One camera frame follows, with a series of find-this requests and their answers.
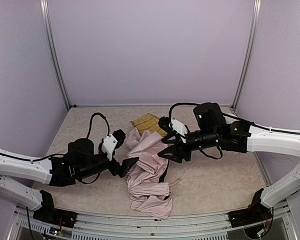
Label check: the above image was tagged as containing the woven bamboo tray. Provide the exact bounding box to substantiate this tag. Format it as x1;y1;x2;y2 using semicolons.
131;113;168;137

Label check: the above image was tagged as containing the aluminium corner post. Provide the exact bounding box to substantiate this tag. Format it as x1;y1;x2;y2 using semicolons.
231;0;262;112
40;0;72;111

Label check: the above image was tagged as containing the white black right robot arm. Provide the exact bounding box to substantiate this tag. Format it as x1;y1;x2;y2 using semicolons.
157;102;300;210

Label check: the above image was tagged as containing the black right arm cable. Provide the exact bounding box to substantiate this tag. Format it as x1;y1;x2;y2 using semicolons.
168;101;300;137

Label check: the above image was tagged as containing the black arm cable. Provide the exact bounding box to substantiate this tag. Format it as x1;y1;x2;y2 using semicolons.
0;112;111;161
168;101;300;137

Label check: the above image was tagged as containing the left aluminium corner post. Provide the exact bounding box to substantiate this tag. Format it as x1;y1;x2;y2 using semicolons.
40;0;72;111

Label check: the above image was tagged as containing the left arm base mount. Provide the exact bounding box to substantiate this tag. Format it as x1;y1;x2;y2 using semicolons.
33;190;78;229

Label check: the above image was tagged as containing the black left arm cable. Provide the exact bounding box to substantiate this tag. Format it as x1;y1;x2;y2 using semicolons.
0;112;111;161

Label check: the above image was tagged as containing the pink folding umbrella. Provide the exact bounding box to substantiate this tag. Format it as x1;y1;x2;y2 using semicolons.
126;127;181;219

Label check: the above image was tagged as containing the aluminium front rail frame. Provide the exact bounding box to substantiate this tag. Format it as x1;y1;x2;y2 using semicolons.
6;200;300;240

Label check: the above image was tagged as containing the right aluminium corner post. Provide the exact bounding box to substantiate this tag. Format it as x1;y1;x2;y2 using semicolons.
231;0;262;112

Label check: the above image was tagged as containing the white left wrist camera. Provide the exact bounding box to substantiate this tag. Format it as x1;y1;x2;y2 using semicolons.
100;129;126;161

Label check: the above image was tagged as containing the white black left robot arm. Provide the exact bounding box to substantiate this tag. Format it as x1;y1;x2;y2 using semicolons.
0;135;139;211

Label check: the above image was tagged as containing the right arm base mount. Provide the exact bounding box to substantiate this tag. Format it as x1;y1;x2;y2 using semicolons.
228;188;273;228

